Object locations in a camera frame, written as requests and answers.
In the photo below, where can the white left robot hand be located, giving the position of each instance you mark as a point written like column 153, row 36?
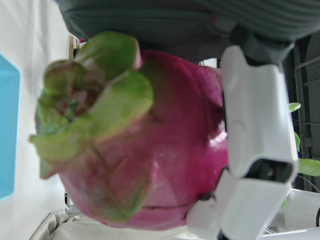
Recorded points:
column 255, row 112

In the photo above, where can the pink dragon fruit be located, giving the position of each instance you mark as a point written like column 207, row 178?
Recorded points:
column 162, row 150

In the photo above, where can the light blue plastic bin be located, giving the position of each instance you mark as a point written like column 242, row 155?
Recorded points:
column 7, row 125

